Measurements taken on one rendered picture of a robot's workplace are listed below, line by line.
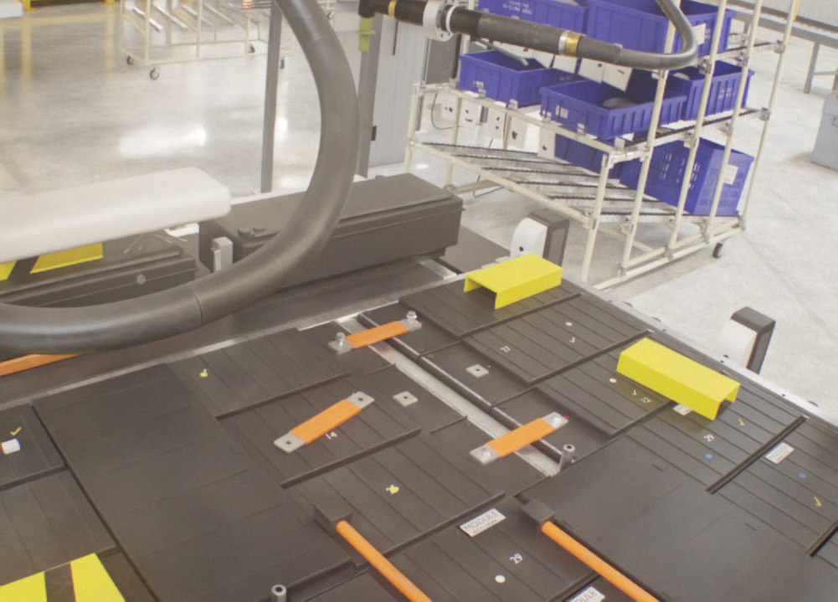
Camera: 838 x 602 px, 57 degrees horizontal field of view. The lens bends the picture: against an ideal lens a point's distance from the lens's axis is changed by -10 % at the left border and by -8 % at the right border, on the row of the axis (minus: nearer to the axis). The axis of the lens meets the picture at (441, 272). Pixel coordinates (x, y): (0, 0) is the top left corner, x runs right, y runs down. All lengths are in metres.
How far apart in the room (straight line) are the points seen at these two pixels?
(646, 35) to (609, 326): 2.28
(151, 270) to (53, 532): 0.42
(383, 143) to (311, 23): 4.33
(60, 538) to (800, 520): 0.81
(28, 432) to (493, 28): 0.96
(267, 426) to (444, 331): 0.35
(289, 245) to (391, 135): 4.47
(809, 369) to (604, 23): 1.68
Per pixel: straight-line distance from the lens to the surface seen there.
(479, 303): 1.32
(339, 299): 1.31
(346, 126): 0.62
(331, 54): 0.66
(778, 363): 3.64
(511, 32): 1.43
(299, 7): 0.68
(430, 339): 1.22
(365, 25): 1.60
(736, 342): 1.43
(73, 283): 1.12
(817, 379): 3.63
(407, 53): 4.93
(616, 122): 3.48
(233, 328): 1.22
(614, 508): 0.95
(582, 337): 1.27
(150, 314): 0.52
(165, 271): 1.16
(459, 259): 1.77
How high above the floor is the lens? 1.60
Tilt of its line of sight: 25 degrees down
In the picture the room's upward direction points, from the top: 7 degrees clockwise
